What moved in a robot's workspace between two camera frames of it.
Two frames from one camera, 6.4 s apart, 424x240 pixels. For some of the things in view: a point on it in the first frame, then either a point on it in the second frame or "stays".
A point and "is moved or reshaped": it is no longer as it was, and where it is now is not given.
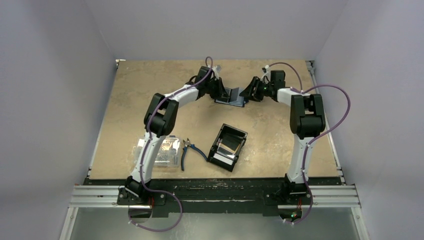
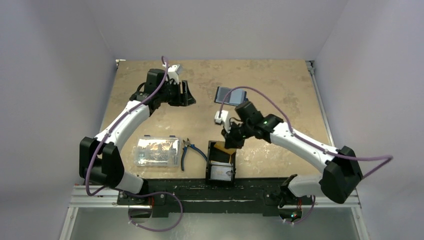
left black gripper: x=220 y=94 → x=183 y=99
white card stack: x=222 y=158 → x=221 y=170
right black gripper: x=255 y=89 → x=233 y=135
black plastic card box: x=226 y=146 is moved or reshaped
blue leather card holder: x=235 y=98 stays
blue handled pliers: x=187 y=144 stays
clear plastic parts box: x=168 y=154 stays
